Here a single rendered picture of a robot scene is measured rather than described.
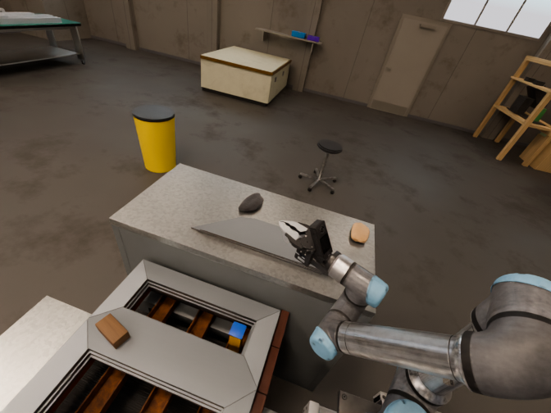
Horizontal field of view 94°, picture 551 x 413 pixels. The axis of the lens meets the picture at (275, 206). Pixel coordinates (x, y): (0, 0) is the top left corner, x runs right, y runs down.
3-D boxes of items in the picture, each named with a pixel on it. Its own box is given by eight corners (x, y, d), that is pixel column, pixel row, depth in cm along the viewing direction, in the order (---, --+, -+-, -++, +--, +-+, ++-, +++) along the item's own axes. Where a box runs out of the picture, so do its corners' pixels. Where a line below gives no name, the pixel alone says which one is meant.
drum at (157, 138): (185, 163, 361) (182, 111, 316) (164, 179, 326) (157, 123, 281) (157, 153, 369) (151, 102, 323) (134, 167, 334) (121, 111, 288)
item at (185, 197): (111, 224, 127) (108, 218, 125) (179, 168, 173) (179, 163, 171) (371, 318, 111) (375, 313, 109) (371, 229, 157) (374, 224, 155)
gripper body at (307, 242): (292, 256, 82) (323, 280, 77) (295, 239, 76) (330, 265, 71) (306, 242, 86) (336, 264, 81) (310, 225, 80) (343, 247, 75)
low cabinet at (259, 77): (286, 88, 744) (291, 59, 697) (267, 108, 590) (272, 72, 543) (232, 74, 760) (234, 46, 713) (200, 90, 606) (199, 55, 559)
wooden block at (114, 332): (97, 329, 103) (94, 324, 100) (112, 318, 107) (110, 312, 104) (116, 349, 99) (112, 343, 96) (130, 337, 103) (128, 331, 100)
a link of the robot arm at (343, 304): (322, 319, 78) (334, 301, 71) (340, 297, 85) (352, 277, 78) (345, 339, 74) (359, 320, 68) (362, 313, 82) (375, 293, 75)
